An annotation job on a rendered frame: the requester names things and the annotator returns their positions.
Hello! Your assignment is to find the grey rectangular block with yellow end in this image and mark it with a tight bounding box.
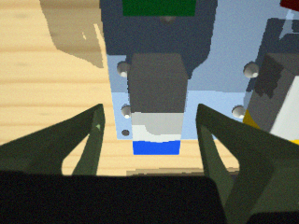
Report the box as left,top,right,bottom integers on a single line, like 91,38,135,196
243,53,299,145

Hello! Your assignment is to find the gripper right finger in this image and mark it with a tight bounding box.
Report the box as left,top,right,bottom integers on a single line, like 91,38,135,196
195,104,299,224

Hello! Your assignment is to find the grey block with green end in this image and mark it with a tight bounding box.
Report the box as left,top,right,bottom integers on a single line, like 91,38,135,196
122,0,196,17

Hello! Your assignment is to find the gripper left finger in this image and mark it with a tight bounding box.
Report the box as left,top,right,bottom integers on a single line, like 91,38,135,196
0,104,106,175

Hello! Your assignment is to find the grey block with blue end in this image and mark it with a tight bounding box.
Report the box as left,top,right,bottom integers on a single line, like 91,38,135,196
128,53,188,155

